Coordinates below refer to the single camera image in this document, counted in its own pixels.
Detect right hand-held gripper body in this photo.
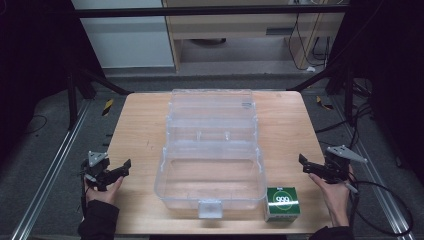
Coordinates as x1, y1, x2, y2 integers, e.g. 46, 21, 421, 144
324, 144, 369, 194

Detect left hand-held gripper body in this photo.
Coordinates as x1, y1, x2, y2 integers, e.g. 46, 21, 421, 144
80, 150, 111, 192

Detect person's left hand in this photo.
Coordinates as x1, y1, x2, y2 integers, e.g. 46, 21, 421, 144
84, 175, 125, 206

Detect person's right hand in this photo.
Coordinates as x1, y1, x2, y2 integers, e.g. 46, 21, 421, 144
308, 163, 356, 228

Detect green and white carton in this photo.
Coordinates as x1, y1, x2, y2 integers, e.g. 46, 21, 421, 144
264, 186, 302, 223

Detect yellow and black tape strip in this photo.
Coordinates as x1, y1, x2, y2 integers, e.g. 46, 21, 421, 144
101, 98, 115, 117
315, 95, 334, 111

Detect black metal stand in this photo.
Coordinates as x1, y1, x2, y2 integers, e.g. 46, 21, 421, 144
65, 65, 134, 132
287, 61, 356, 127

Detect clear plastic storage box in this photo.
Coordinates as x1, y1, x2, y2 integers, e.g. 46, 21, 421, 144
153, 88, 268, 220

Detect white cabinet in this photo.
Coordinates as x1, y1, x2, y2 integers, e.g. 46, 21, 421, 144
70, 0, 176, 70

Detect light wooden desk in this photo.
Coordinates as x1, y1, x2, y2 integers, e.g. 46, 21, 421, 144
161, 0, 346, 73

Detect aluminium floor rail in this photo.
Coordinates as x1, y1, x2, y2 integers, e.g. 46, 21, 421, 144
9, 99, 92, 240
330, 95, 418, 240

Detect black floor cables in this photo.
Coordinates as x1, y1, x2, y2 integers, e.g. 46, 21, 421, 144
315, 78, 376, 150

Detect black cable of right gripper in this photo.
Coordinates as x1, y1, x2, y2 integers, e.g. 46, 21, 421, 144
347, 179, 415, 238

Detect black cables under desk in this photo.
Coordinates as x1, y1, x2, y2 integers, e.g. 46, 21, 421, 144
287, 11, 333, 72

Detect black horizontal frame bar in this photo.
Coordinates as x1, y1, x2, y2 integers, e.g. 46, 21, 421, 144
73, 4, 350, 19

